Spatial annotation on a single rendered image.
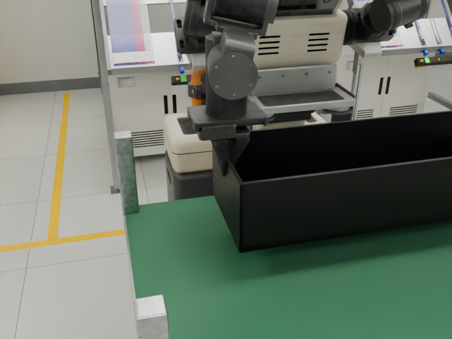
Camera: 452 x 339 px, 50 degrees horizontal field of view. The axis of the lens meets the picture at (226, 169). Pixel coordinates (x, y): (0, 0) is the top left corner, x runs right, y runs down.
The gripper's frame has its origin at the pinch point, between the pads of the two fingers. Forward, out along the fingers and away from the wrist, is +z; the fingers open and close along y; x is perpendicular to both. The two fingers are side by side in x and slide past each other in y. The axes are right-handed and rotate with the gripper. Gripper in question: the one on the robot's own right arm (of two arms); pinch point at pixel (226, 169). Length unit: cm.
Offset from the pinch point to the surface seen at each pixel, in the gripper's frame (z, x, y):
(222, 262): 14.4, -3.5, -1.4
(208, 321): 14.4, -15.1, -6.1
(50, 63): 85, 384, -62
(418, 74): 63, 220, 190
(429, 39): 33, 194, 173
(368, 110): 86, 220, 156
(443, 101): 77, 203, 200
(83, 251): 110, 136, -35
